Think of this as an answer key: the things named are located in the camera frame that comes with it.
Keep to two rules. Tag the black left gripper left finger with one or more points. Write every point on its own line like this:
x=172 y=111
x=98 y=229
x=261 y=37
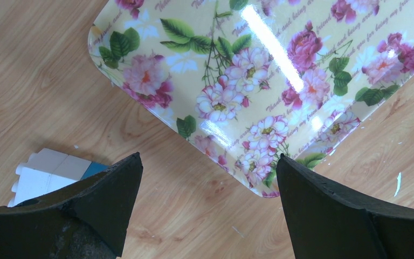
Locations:
x=87 y=219

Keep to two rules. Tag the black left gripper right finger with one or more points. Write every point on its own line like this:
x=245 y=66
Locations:
x=326 y=219

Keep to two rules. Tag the floral yellow tray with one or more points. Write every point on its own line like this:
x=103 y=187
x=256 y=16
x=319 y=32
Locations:
x=246 y=81

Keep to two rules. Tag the white dough scrap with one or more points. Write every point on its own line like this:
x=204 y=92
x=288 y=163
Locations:
x=398 y=184

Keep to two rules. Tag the white and blue toy block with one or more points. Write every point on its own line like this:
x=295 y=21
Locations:
x=47 y=171

